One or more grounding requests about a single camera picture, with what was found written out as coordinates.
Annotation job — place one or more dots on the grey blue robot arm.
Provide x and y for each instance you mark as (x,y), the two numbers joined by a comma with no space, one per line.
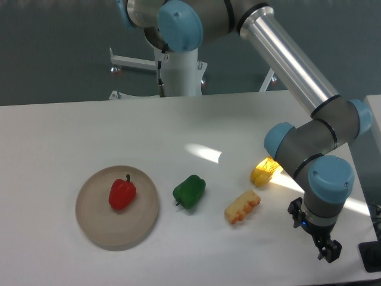
(176,29)

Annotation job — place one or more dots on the white side table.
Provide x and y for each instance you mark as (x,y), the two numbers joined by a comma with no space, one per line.
(374,102)

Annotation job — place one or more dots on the yellow orange toy corn piece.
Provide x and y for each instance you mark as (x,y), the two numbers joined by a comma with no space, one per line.
(241,206)

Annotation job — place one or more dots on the black box at table edge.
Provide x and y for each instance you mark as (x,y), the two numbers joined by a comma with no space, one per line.
(370,254)

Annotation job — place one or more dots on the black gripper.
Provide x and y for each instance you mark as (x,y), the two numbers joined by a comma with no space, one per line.
(329,249)

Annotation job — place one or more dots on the green toy bell pepper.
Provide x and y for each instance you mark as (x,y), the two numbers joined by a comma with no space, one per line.
(188,193)

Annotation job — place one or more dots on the yellow toy bell pepper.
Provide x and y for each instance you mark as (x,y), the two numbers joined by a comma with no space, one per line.
(264,171)

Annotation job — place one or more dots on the red toy bell pepper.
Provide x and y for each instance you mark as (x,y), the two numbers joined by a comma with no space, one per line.
(122,193)

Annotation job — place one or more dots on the beige round plate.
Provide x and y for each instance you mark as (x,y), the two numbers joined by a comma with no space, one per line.
(112,229)

